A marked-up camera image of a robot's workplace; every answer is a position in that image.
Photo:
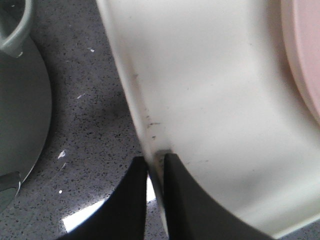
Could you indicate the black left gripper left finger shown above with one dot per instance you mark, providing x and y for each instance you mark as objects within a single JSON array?
[{"x": 123, "y": 215}]

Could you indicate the cream bear serving tray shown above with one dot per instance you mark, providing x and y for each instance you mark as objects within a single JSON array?
[{"x": 209, "y": 80}]

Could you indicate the pink round plate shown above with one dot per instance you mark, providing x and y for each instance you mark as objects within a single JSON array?
[{"x": 300, "y": 21}]

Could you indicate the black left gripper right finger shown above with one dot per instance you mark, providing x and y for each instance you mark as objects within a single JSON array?
[{"x": 191, "y": 214}]

